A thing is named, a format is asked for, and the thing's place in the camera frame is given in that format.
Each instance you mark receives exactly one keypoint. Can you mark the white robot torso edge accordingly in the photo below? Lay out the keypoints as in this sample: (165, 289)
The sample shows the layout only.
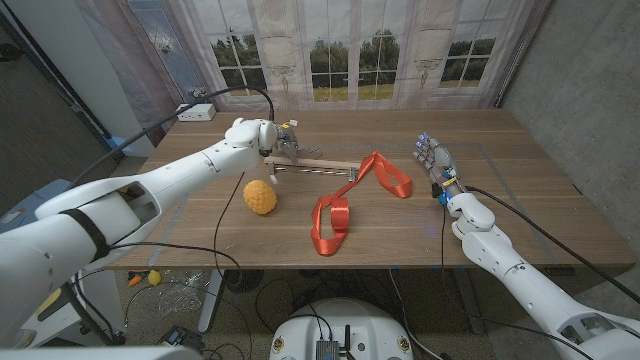
(100, 354)

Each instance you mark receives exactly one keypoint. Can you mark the white power box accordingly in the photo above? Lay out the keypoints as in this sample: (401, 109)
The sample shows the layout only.
(196, 112)

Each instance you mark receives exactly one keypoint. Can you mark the clear plastic bag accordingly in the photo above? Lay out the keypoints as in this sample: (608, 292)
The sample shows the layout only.
(180, 295)

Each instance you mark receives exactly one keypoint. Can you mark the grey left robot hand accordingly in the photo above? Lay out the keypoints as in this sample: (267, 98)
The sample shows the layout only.
(287, 142)

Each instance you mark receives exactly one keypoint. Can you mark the white table leg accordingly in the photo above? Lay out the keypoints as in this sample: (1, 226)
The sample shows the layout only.
(210, 305)

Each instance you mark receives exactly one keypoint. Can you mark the dark table leg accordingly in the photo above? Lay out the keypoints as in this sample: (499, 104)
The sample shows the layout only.
(467, 300)

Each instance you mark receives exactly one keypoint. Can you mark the yellow toy lemon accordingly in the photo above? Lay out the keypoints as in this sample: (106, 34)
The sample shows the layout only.
(154, 277)

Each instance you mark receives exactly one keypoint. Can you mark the yellow toy pineapple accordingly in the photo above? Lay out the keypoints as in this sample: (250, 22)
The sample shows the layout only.
(260, 197)

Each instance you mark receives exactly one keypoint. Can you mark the blue plastic bin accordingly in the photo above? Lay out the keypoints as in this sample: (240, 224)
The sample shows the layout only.
(30, 197)

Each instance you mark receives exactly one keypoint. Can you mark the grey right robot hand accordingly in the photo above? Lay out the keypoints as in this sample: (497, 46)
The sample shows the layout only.
(440, 165)

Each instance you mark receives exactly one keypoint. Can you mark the wooden clip hanger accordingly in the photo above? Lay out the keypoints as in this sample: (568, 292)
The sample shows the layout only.
(315, 163)

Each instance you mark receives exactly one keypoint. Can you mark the black floor power adapter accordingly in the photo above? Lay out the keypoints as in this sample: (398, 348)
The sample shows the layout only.
(182, 339)

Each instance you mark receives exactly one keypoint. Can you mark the orange toy carrot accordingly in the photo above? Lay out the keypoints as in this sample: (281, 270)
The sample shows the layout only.
(135, 280)

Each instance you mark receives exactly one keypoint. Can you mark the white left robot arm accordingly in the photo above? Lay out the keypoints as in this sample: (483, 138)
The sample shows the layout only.
(175, 170)

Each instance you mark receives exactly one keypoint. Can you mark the orange satin ribbon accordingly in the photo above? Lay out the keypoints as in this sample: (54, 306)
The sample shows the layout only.
(340, 215)

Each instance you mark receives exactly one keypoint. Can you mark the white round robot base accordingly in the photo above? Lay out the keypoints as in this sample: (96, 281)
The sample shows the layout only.
(345, 325)

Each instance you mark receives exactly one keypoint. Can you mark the black round floor fan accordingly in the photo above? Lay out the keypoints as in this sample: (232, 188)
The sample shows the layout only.
(244, 280)

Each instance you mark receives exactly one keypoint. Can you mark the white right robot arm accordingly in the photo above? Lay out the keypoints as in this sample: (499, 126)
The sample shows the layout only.
(525, 285)

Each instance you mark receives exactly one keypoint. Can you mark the printed window backdrop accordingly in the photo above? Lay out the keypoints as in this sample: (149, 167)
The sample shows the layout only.
(350, 30)

